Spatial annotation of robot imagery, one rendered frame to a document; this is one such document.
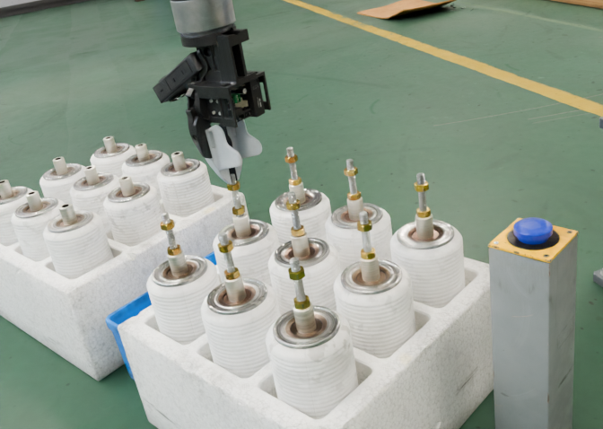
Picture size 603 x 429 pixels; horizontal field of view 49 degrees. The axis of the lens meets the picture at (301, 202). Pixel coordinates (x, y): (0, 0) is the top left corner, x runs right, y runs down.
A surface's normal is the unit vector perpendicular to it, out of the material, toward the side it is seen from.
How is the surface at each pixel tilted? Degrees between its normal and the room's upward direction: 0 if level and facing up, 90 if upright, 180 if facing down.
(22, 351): 0
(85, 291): 90
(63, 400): 0
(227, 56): 90
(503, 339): 90
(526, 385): 90
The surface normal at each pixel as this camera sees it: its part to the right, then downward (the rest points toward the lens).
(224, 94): -0.60, 0.43
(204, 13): 0.15, 0.41
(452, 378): 0.72, 0.19
